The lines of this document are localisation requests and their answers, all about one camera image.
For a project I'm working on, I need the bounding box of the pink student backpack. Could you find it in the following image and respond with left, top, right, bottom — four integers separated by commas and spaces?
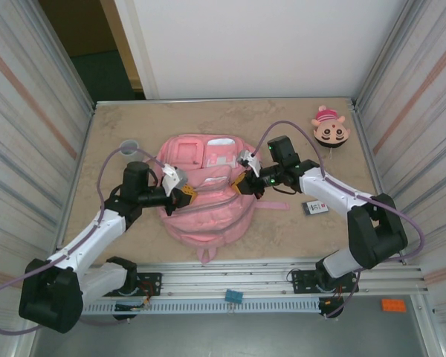
144, 134, 291, 265

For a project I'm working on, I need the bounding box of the small black card pack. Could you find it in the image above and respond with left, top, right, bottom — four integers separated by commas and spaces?
301, 200, 330, 216

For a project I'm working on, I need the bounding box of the plush doll head toy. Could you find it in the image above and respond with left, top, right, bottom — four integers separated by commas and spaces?
311, 105, 351, 149

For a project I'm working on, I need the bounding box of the grey metal lower shelf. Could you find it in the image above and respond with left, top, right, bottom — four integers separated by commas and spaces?
29, 295, 430, 357

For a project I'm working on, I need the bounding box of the orange toy brick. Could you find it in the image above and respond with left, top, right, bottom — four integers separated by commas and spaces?
381, 299, 407, 312

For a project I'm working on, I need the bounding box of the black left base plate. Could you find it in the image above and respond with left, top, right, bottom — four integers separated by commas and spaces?
135, 272, 163, 298

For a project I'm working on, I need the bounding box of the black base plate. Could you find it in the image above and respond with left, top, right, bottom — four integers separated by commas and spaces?
135, 272, 163, 298
289, 269, 320, 295

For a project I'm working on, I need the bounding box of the aluminium mounting rail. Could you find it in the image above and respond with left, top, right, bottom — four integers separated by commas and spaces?
65, 256, 430, 297

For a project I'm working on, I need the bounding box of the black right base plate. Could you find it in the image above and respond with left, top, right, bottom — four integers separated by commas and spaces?
289, 269, 320, 295

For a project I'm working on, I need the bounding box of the white slotted cable duct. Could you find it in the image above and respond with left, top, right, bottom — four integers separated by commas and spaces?
76, 299, 323, 314

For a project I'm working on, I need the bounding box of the tan door frame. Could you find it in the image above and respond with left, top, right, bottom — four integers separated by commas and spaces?
98, 0, 145, 91

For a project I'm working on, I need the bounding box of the aluminium enclosure post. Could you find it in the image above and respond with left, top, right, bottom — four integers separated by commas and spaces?
355, 0, 428, 112
29, 0, 97, 112

